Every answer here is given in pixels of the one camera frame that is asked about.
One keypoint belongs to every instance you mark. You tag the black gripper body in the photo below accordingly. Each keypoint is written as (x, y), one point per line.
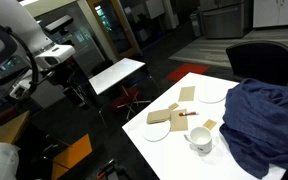
(65, 78)

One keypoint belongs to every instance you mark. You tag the red marker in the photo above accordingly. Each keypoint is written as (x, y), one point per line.
(188, 113)

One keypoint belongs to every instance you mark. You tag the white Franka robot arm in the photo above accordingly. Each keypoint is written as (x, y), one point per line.
(17, 20)

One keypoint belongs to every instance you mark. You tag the white mug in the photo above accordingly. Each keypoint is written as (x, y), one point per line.
(202, 141)

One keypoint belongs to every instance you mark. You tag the small white side table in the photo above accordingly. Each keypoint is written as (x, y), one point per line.
(117, 75)

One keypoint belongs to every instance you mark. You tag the dark flat panel fixture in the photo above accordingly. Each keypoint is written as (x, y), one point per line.
(59, 23)

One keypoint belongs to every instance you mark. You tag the red stool with wooden legs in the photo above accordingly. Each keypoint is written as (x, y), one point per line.
(124, 100)

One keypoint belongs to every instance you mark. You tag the wood framed glass door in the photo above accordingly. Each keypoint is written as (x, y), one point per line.
(117, 30)

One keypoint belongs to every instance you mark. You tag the orange panel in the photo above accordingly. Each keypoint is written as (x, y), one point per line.
(72, 155)

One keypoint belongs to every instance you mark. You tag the light wooden board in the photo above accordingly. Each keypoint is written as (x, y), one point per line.
(7, 131)

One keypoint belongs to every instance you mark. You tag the L-shaped cardboard piece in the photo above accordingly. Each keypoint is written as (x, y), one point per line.
(158, 116)

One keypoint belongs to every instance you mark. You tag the orange black clamp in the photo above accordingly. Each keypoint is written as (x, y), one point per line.
(101, 174)

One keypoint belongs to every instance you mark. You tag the rectangular brown paper sheet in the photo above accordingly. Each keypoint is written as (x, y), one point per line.
(186, 93)

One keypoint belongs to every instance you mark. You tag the grey trash can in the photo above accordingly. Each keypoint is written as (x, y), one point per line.
(196, 23)

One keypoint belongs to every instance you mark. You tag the stainless steel appliance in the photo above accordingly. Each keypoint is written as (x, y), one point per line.
(224, 21)

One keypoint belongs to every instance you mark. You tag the large black chair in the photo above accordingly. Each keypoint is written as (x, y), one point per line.
(260, 60)

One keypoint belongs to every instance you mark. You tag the dark blue cloth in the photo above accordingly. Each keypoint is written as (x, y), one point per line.
(264, 120)

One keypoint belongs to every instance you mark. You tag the white cabinets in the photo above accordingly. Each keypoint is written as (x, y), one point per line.
(277, 13)

